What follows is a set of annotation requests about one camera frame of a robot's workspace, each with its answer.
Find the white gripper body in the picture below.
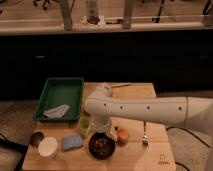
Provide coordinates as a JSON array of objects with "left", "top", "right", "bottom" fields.
[{"left": 90, "top": 117, "right": 111, "bottom": 133}]

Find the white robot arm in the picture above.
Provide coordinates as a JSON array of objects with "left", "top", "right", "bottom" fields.
[{"left": 84, "top": 86, "right": 213, "bottom": 136}]

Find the dark purple bowl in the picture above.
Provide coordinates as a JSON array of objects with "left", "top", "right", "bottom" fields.
[{"left": 88, "top": 133, "right": 116, "bottom": 160}]

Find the green cup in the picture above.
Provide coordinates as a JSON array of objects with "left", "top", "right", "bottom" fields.
[{"left": 79, "top": 117, "right": 90, "bottom": 136}]

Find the orange fruit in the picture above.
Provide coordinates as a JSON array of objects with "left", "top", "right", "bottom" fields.
[{"left": 117, "top": 129, "right": 129, "bottom": 144}]

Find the blue sponge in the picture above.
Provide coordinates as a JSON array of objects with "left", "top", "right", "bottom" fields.
[{"left": 61, "top": 135, "right": 83, "bottom": 151}]

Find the crumpled white cloth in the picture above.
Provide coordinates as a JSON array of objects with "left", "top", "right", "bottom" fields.
[{"left": 43, "top": 104, "right": 70, "bottom": 118}]

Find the green plastic tray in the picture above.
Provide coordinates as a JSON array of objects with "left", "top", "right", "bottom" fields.
[{"left": 33, "top": 78, "right": 84, "bottom": 122}]

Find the silver fork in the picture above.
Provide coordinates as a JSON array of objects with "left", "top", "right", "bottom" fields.
[{"left": 142, "top": 121, "right": 148, "bottom": 145}]

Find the black cable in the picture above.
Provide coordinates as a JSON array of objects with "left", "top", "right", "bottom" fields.
[{"left": 165, "top": 125, "right": 212, "bottom": 149}]

